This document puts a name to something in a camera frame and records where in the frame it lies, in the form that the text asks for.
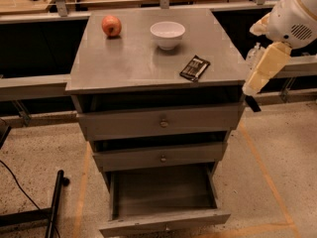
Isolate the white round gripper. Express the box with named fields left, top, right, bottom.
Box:
left=243, top=0, right=317, bottom=96

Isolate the black rxbar chocolate wrapper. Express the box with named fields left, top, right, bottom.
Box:
left=179, top=56, right=211, bottom=81

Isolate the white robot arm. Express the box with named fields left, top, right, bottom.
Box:
left=243, top=0, right=317, bottom=96

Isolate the grey metal drawer cabinet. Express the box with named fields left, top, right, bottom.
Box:
left=64, top=7, right=258, bottom=238

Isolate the top grey drawer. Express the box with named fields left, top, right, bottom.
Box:
left=78, top=103, right=243, bottom=141

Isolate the middle grey drawer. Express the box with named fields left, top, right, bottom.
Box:
left=93, top=142, right=227, bottom=172

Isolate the bottom grey open drawer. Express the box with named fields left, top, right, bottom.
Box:
left=100, top=164, right=230, bottom=238

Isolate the clear sanitizer pump bottle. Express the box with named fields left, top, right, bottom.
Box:
left=246, top=43, right=264, bottom=68

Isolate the white ceramic bowl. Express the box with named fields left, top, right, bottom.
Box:
left=150, top=21, right=185, bottom=51

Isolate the red apple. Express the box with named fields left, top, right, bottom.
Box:
left=101, top=15, right=122, bottom=38

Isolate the grey metal right rail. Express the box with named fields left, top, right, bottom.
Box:
left=273, top=56, right=317, bottom=78

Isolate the grey metal rail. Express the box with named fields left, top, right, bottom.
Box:
left=0, top=74, right=70, bottom=101
left=273, top=56, right=317, bottom=78

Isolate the grey metal left rail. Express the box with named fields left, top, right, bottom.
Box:
left=0, top=74, right=70, bottom=101

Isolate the black floor cable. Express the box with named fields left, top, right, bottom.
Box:
left=0, top=159, right=61, bottom=238

